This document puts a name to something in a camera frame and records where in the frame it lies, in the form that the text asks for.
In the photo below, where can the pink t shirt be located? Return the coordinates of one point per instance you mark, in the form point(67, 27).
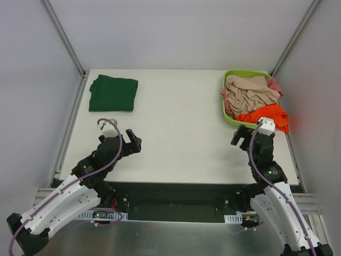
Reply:
point(274, 84)

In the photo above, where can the white cable duct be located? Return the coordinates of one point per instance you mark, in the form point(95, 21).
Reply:
point(106, 215)
point(233, 219)

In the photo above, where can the folded green t shirt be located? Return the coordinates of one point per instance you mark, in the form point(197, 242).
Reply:
point(112, 94)

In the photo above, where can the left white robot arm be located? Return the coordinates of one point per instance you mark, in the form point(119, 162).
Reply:
point(84, 189)

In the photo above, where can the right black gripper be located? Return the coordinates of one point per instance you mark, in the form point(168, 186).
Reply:
point(245, 135)

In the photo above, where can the left aluminium frame post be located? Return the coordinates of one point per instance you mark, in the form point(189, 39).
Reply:
point(51, 13)

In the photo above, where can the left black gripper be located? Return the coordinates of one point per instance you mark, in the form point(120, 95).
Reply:
point(127, 145)

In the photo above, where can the orange t shirt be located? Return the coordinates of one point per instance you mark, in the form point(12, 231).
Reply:
point(273, 111)

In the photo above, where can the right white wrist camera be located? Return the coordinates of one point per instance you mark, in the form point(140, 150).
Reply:
point(266, 126)

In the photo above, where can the beige t shirt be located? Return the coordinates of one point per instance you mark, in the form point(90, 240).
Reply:
point(250, 93)

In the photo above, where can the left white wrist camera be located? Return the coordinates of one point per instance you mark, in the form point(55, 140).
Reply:
point(107, 129)

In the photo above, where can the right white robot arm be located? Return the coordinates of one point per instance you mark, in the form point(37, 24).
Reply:
point(270, 196)

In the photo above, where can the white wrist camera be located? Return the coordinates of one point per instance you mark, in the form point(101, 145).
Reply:
point(266, 126)
point(107, 129)

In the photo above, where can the left white cable duct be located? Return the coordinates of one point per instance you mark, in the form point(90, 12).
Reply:
point(106, 215)

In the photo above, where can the green plastic basket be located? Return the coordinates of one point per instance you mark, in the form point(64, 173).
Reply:
point(229, 117)

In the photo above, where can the right aluminium frame post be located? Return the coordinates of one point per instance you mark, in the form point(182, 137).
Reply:
point(313, 6)

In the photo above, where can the aluminium frame post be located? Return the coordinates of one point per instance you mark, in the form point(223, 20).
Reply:
point(51, 13)
point(313, 6)

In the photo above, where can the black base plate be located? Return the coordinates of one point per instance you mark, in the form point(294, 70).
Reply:
point(180, 202)

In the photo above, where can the right white cable duct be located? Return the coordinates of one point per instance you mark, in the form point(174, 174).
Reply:
point(233, 219)

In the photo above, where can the front aluminium rail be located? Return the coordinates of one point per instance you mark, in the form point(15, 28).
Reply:
point(307, 203)

